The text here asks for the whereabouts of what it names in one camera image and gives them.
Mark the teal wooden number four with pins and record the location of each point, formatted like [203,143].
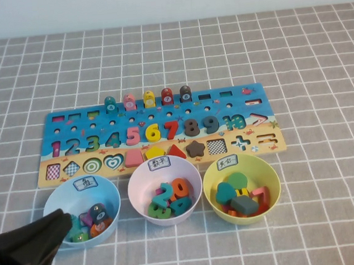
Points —
[181,206]

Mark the light blue plastic bowl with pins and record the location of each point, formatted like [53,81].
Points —
[62,198]

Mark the pink plastic bowl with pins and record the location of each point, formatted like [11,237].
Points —
[138,185]

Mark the purple wooden piece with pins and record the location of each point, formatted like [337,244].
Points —
[225,208]

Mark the orange wooden piece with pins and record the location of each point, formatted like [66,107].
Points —
[233,213]

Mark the wooden number puzzle board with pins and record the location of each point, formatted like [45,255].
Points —
[193,109]

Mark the red wooden piece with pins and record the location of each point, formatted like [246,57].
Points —
[263,209]

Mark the yellow plastic bowl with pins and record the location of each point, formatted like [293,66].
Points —
[267,174]

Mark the green fish peg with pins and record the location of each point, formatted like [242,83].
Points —
[80,238]

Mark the teal striped fish peg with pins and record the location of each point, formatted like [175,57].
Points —
[76,226]

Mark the purple fish peg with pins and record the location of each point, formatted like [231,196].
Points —
[87,219]

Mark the orange fish peg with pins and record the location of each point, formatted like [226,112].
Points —
[98,228]

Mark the dark grey fish peg nine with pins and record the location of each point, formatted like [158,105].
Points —
[97,212]

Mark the green wooden number eight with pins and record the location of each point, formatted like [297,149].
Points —
[157,211]

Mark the pink square block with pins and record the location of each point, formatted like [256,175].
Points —
[134,158]

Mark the magenta wooden number one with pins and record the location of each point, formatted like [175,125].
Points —
[158,192]

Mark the teal wooden number two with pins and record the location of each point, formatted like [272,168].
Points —
[163,195]

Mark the pink wooden number five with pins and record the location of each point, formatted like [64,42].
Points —
[133,135]

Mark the yellow wooden pentagon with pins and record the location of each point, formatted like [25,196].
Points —
[155,153]

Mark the orange wooden number ten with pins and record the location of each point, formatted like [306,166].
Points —
[180,188]

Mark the yellow wooden number six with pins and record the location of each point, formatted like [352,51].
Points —
[152,136]

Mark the teal fish peg four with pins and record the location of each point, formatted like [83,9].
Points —
[110,105]

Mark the red wooden triangle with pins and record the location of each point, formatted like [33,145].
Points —
[175,152]

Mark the pink fish peg five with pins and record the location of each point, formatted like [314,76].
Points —
[129,102]

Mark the red wooden number seven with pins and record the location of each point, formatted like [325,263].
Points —
[172,130]

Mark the yellow fish peg six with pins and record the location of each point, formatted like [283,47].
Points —
[149,100]

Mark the brown wooden star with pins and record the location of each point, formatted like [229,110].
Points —
[195,149]

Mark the brown wooden number eight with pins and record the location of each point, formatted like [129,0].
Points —
[192,131]

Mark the teal wooden heart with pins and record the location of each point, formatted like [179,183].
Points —
[224,194]

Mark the red fish peg seven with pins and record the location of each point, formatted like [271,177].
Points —
[167,96]

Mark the grey wooden block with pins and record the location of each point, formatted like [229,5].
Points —
[244,205]

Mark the yellow wooden block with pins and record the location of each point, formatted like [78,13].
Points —
[241,192]

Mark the dark green wooden circle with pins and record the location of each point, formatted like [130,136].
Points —
[238,181]

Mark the brown fish peg eight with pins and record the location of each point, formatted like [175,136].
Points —
[185,94]

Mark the slate blue wooden number nine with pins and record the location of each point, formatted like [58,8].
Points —
[214,123]

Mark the coral wooden greater-than sign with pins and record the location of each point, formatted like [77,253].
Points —
[263,193]

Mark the grey checked tablecloth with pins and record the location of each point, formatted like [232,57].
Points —
[324,187]

